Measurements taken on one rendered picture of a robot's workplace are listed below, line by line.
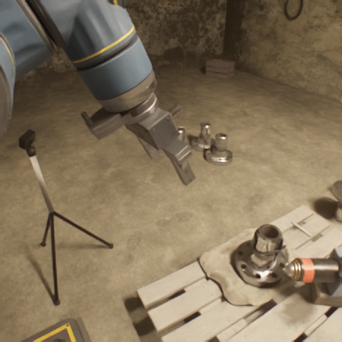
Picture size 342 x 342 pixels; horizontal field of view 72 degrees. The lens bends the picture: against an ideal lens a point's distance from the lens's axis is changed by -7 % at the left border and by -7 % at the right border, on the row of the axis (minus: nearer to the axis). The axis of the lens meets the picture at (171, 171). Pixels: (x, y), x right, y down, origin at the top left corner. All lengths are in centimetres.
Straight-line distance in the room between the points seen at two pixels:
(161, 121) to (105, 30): 16
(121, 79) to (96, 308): 120
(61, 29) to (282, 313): 125
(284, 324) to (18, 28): 127
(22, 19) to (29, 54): 4
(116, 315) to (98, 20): 125
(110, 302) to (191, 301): 43
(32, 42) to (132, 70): 13
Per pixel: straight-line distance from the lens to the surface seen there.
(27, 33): 35
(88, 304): 144
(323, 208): 212
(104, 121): 42
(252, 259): 130
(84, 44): 37
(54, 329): 102
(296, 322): 129
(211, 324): 119
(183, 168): 47
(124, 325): 135
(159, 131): 42
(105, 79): 38
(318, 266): 119
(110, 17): 37
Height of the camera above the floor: 123
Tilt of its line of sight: 34 degrees down
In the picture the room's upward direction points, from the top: straight up
